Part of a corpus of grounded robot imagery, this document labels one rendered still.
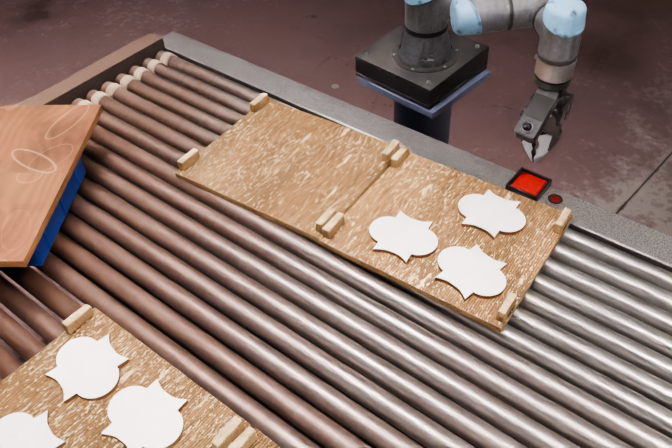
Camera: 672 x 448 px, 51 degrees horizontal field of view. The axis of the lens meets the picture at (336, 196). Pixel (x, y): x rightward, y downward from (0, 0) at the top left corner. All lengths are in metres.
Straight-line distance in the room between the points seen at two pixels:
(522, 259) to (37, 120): 1.13
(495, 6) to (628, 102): 2.26
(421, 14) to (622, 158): 1.62
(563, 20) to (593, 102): 2.23
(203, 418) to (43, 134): 0.80
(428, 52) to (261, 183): 0.63
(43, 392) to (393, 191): 0.80
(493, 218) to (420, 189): 0.18
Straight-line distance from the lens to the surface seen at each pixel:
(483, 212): 1.51
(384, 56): 2.01
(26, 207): 1.54
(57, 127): 1.73
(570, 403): 1.29
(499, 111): 3.43
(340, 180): 1.58
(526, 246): 1.47
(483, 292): 1.36
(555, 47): 1.40
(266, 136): 1.73
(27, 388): 1.37
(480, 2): 1.43
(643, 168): 3.26
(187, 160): 1.66
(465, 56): 2.01
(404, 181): 1.58
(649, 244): 1.57
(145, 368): 1.31
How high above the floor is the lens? 1.98
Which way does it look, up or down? 42 degrees down
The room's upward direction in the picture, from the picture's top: 3 degrees counter-clockwise
